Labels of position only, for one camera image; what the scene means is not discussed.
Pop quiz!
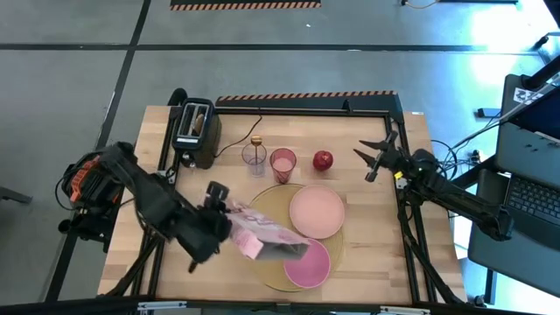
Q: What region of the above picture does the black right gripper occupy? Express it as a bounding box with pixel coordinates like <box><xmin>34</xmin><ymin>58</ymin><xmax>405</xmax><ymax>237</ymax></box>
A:
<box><xmin>353</xmin><ymin>130</ymin><xmax>406</xmax><ymax>183</ymax></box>

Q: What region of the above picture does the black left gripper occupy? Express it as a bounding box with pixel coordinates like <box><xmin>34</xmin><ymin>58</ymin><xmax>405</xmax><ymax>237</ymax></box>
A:
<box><xmin>178</xmin><ymin>181</ymin><xmax>233</xmax><ymax>273</ymax></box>

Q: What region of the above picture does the pink cereal box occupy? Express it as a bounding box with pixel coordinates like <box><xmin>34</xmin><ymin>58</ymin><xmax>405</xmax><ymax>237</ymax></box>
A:
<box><xmin>225</xmin><ymin>199</ymin><xmax>312</xmax><ymax>262</ymax></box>

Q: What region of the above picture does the red apple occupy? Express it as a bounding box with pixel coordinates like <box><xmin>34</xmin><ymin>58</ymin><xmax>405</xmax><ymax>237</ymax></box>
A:
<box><xmin>312</xmin><ymin>150</ymin><xmax>334</xmax><ymax>172</ymax></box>

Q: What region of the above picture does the round woven tan placemat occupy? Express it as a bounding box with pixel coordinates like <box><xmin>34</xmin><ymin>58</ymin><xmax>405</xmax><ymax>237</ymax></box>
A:
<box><xmin>248</xmin><ymin>183</ymin><xmax>346</xmax><ymax>293</ymax></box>

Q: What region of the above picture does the salmon pink plate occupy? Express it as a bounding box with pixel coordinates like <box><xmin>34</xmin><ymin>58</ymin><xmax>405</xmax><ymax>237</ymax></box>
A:
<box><xmin>289</xmin><ymin>184</ymin><xmax>346</xmax><ymax>241</ymax></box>

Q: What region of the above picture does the hazard striped black bar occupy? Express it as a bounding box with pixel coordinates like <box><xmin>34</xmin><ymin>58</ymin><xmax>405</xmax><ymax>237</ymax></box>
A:
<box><xmin>215</xmin><ymin>90</ymin><xmax>399</xmax><ymax>111</ymax></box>

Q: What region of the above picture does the clear drinking glass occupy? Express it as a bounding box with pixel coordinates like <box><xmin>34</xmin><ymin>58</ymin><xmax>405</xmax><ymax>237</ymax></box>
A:
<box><xmin>241</xmin><ymin>142</ymin><xmax>268</xmax><ymax>178</ymax></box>

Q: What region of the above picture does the pink tumbler with milk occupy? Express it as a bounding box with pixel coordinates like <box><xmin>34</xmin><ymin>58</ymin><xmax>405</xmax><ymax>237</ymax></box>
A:
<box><xmin>269</xmin><ymin>147</ymin><xmax>298</xmax><ymax>185</ymax></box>

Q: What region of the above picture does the black two-slot toaster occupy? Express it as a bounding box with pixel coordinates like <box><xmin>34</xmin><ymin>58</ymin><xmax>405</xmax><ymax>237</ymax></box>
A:
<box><xmin>171</xmin><ymin>97</ymin><xmax>223</xmax><ymax>171</ymax></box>

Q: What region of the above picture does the wooden honey dipper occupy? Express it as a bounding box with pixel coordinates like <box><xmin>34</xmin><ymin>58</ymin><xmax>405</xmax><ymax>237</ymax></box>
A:
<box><xmin>250</xmin><ymin>135</ymin><xmax>264</xmax><ymax>167</ymax></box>

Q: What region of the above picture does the pink bowl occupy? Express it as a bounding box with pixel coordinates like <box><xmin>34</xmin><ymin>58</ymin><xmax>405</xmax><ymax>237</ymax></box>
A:
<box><xmin>283</xmin><ymin>238</ymin><xmax>332</xmax><ymax>290</ymax></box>

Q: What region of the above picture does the black rounded object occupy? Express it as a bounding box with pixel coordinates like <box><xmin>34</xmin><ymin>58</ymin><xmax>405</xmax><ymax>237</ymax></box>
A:
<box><xmin>168</xmin><ymin>87</ymin><xmax>190</xmax><ymax>108</ymax></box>

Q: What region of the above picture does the black crossbar with silver brackets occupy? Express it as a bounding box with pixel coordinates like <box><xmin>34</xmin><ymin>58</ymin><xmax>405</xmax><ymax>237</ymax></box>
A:
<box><xmin>0</xmin><ymin>296</ymin><xmax>560</xmax><ymax>315</ymax></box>

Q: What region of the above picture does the black laptop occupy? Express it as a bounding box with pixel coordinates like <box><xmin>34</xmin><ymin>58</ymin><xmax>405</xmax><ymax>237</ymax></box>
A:
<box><xmin>498</xmin><ymin>85</ymin><xmax>560</xmax><ymax>251</ymax></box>

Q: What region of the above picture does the grey desk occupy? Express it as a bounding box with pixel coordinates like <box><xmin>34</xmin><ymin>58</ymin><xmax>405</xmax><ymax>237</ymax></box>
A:
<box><xmin>466</xmin><ymin>73</ymin><xmax>560</xmax><ymax>298</ymax></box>

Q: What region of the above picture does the long hazard striped floor strip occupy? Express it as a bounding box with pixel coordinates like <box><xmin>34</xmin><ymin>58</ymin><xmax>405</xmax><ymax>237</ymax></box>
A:
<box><xmin>169</xmin><ymin>0</ymin><xmax>323</xmax><ymax>12</ymax></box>

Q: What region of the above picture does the bundle of loose cables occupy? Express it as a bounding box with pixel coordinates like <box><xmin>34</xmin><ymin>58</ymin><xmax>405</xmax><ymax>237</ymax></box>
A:
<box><xmin>430</xmin><ymin>112</ymin><xmax>502</xmax><ymax>176</ymax></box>

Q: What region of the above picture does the black toaster power cable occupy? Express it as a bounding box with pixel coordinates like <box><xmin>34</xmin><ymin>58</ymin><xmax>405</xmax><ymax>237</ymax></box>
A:
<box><xmin>213</xmin><ymin>114</ymin><xmax>263</xmax><ymax>158</ymax></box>

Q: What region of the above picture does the black metal table frame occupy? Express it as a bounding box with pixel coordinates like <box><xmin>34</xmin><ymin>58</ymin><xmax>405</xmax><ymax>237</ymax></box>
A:
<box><xmin>104</xmin><ymin>94</ymin><xmax>468</xmax><ymax>307</ymax></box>

